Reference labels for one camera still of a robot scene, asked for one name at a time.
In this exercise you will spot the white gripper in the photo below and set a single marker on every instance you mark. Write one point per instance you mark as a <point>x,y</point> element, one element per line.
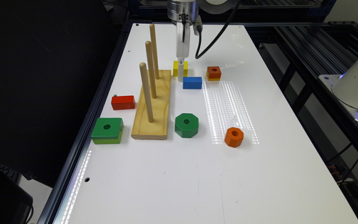
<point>183,44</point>

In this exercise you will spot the yellow square block with hole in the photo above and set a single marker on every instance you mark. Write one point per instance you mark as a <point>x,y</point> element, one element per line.
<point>175,69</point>

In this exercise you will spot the blue rectangular block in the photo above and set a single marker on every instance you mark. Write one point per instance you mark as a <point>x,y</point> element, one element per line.
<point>192,83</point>

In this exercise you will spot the orange square block with hole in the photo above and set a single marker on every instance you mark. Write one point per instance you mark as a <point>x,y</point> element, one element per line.
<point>213,73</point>

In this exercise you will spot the green octagonal block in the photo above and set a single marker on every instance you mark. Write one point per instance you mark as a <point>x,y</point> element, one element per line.
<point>186,125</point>

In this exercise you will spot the red rectangular block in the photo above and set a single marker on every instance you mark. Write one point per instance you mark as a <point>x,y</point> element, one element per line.
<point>123,102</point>

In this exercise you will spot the orange hexagonal block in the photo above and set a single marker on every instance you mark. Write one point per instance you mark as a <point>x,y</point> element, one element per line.
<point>234,137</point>

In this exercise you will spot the green square block with hole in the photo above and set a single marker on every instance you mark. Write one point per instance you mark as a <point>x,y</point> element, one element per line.
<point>108,131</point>

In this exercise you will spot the middle wooden peg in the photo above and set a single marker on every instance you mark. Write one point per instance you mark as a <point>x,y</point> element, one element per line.
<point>148,47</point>

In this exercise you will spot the wooden peg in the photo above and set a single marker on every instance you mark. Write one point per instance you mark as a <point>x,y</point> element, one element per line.
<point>148,47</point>
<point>146,90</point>
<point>154,49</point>

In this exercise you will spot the front wooden peg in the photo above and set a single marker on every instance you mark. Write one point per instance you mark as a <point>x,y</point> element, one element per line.
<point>146,90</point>

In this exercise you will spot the rear wooden peg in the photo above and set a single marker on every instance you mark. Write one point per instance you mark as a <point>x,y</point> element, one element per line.
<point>154,49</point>

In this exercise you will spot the wooden peg base board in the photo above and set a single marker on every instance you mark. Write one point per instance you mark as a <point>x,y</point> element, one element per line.
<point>157,130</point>

